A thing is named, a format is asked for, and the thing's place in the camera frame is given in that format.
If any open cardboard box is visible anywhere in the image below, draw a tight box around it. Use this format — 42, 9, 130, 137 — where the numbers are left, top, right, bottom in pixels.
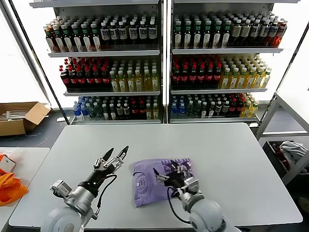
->
0, 101, 51, 137

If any red drink bottle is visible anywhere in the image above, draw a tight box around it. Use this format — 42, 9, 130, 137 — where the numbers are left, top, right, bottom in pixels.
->
275, 20, 288, 48

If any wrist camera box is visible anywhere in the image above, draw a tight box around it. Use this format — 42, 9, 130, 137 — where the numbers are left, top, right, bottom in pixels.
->
183, 177, 200, 194
50, 179, 73, 198

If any dark tea bottle green cap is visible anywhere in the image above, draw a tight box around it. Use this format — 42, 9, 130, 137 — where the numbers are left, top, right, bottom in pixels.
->
52, 25, 64, 53
81, 23, 93, 52
70, 23, 83, 52
192, 21, 202, 49
183, 21, 193, 49
222, 20, 232, 48
212, 20, 222, 48
90, 23, 102, 52
202, 20, 212, 49
61, 24, 73, 53
173, 21, 183, 49

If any red packaged item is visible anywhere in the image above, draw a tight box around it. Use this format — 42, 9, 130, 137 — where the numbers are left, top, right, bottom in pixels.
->
272, 143, 288, 168

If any dark bottle grey label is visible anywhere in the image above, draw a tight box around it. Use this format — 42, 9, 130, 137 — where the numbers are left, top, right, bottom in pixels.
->
138, 21, 148, 51
109, 21, 120, 51
99, 22, 111, 51
259, 19, 270, 47
128, 21, 139, 51
250, 19, 261, 47
118, 21, 128, 51
147, 20, 158, 51

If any metal shelf unit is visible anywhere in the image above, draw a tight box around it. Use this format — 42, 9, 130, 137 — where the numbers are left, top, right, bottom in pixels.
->
169, 0, 285, 124
28, 0, 162, 125

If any grey white crumpled cloth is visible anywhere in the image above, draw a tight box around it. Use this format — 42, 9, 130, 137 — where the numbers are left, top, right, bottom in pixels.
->
279, 141, 309, 165

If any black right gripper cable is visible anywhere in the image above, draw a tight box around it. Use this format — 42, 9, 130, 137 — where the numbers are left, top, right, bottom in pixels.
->
167, 186, 192, 223

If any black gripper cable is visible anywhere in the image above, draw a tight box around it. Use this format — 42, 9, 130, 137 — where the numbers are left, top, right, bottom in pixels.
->
167, 186, 192, 223
96, 174, 118, 219

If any purple t-shirt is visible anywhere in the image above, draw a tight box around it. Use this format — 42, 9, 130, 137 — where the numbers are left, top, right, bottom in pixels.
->
131, 158, 200, 209

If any small white orange box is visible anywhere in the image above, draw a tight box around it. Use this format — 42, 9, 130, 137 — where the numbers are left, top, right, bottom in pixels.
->
0, 152, 17, 173

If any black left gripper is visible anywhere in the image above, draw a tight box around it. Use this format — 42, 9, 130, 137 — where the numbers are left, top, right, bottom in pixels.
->
78, 145, 130, 193

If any green clear bottle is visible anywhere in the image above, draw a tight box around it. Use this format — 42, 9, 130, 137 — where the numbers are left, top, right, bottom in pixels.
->
186, 100, 195, 118
193, 100, 202, 118
87, 103, 96, 120

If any orange cloth bag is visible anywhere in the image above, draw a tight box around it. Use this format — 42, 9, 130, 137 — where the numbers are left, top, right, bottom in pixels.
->
0, 169, 28, 207

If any cola bottle red cap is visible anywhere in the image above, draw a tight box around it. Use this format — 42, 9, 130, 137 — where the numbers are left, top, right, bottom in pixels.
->
236, 98, 244, 118
188, 64, 197, 87
204, 64, 213, 87
212, 64, 222, 87
228, 98, 237, 118
180, 65, 189, 87
130, 101, 139, 120
60, 68, 70, 89
196, 64, 205, 87
93, 67, 102, 89
138, 101, 146, 120
76, 67, 86, 89
171, 65, 181, 87
84, 67, 94, 89
101, 67, 111, 89
69, 68, 78, 89

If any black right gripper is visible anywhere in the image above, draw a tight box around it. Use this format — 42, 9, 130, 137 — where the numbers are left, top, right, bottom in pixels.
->
154, 163, 188, 189

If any dark bottle beige label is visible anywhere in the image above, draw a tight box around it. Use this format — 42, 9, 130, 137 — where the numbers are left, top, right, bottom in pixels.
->
231, 19, 242, 47
240, 19, 252, 47

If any black storage crate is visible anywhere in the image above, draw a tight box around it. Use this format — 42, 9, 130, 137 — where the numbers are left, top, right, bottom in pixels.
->
262, 140, 309, 178

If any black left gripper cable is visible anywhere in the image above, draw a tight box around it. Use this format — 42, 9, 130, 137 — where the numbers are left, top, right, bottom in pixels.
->
96, 174, 118, 219

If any grey metal frame table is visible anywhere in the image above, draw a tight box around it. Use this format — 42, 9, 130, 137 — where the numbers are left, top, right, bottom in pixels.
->
255, 91, 309, 186

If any red tea bottle white label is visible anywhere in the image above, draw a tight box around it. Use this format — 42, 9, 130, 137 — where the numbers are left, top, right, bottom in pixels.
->
44, 26, 56, 53

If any black diagonal frame pole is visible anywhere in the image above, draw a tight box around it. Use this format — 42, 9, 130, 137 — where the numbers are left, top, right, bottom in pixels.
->
255, 26, 309, 126
9, 0, 68, 123

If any grey diagonal frame beam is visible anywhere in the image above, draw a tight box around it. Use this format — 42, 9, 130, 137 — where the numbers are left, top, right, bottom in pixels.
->
0, 0, 52, 108

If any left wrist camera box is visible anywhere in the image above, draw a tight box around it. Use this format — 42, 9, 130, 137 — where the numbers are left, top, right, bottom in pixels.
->
50, 179, 73, 198

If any dark bottle blue label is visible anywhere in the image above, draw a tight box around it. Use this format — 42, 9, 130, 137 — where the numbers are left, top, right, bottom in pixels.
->
267, 20, 278, 47

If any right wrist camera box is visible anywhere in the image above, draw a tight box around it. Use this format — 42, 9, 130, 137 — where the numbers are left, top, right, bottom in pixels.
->
183, 177, 200, 194

